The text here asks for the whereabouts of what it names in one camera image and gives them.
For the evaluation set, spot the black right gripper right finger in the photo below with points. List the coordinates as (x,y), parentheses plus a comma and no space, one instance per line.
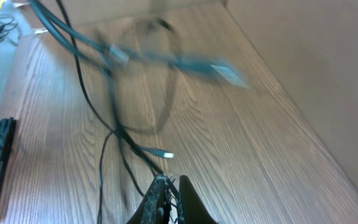
(191,210)

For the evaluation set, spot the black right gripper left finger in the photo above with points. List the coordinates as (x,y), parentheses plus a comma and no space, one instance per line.
(155,206)

